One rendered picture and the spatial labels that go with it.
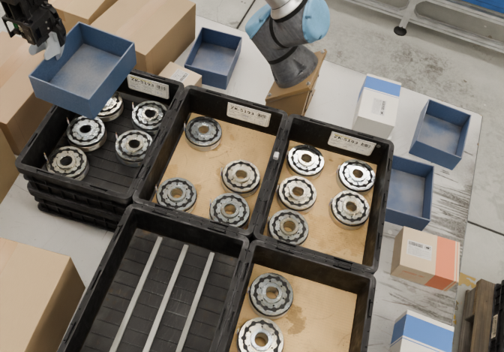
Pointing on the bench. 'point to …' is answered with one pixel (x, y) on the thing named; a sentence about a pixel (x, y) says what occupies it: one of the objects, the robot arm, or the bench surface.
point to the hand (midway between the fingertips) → (56, 52)
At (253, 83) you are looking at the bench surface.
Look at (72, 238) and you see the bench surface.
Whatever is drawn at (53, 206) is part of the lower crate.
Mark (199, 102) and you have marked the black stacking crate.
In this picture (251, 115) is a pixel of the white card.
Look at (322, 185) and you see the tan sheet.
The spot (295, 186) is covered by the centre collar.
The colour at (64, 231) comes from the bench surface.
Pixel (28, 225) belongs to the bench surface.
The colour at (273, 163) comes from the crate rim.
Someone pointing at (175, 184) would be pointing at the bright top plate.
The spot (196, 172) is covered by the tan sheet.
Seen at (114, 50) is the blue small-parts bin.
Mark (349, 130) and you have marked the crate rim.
